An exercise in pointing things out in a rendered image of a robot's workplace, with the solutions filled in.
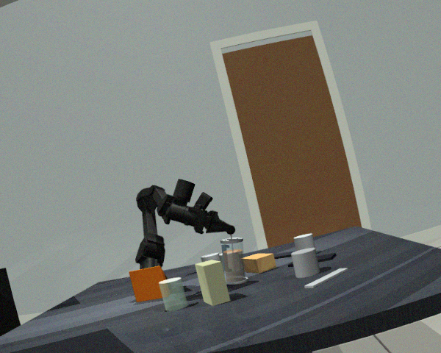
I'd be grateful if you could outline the olive green rectangular block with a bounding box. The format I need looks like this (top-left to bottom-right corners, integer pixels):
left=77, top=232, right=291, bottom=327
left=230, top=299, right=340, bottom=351
left=195, top=260, right=230, bottom=306

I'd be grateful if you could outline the glass french press with black knob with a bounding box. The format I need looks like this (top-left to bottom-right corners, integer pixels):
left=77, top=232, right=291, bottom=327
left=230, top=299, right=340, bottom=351
left=220, top=226, right=248, bottom=285

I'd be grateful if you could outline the white flat bar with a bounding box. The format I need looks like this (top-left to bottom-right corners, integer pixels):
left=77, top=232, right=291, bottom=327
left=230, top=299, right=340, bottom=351
left=304, top=268, right=348, bottom=288

